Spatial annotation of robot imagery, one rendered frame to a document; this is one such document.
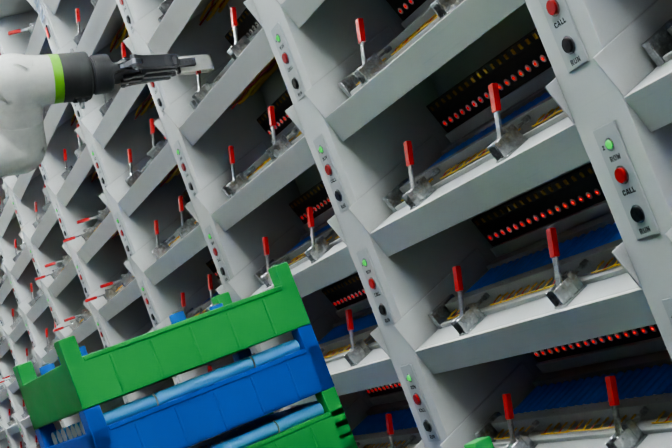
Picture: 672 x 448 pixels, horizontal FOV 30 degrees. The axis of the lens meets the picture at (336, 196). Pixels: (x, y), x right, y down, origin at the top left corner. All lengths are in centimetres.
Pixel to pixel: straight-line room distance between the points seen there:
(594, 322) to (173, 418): 49
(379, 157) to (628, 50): 71
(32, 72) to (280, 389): 105
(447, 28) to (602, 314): 39
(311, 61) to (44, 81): 61
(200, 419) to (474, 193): 45
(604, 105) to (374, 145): 68
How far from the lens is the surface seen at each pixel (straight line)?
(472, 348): 174
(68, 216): 395
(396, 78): 169
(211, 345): 146
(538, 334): 158
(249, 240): 257
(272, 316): 149
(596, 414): 166
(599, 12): 131
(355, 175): 191
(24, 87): 234
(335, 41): 196
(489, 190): 157
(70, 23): 338
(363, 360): 213
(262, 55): 210
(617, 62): 129
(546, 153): 143
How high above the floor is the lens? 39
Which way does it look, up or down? 5 degrees up
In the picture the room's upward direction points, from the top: 21 degrees counter-clockwise
